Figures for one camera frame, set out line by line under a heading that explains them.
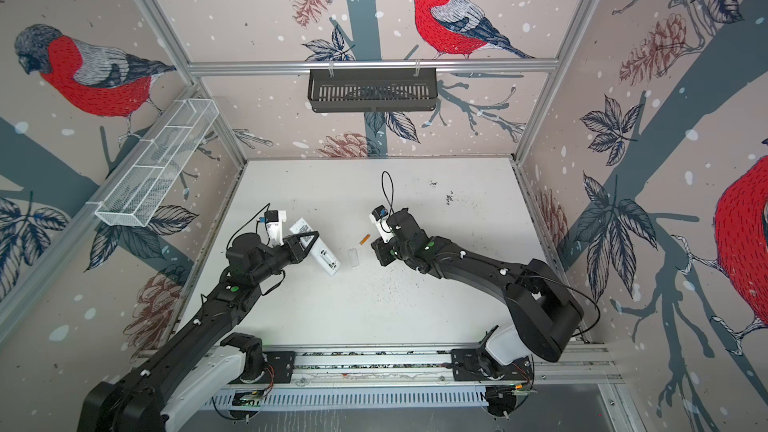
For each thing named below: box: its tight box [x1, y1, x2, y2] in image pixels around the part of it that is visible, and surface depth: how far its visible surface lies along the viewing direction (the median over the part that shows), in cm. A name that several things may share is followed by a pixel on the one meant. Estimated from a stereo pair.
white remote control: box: [289, 217, 341, 277], surface depth 80 cm
